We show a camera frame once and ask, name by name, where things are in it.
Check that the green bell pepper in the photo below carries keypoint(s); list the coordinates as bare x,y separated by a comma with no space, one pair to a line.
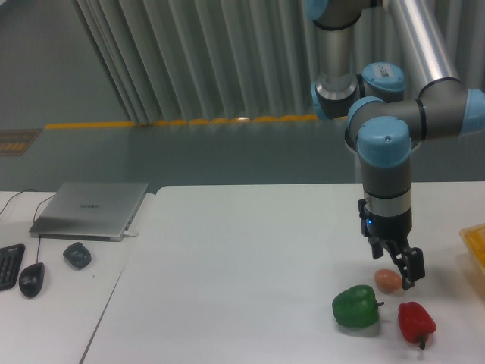
356,307

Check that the brown egg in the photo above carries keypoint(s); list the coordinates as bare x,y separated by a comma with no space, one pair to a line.
387,280

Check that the black computer mouse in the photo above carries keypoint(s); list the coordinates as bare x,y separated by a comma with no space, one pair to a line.
31,280

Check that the silver laptop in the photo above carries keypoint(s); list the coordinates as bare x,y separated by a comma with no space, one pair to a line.
90,211

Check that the black keyboard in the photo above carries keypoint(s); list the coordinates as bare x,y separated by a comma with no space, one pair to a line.
10,261

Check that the brown floor sign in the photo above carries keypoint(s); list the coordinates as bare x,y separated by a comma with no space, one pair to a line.
17,142

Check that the red bell pepper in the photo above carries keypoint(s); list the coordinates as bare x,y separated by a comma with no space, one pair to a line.
415,323

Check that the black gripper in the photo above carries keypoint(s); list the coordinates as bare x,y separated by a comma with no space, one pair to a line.
391,233

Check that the yellow floor tape line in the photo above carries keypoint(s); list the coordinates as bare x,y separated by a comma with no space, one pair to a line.
181,122

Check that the small black device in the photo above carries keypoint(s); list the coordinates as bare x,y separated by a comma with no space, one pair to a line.
77,255

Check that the yellow plastic tray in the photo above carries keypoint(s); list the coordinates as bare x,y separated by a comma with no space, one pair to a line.
473,238

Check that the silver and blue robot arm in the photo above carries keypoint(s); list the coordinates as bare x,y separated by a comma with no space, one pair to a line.
382,127

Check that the white usb plug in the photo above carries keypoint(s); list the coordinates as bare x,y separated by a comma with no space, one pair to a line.
128,234

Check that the white pleated curtain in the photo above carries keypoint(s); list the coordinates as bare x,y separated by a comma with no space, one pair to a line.
191,60

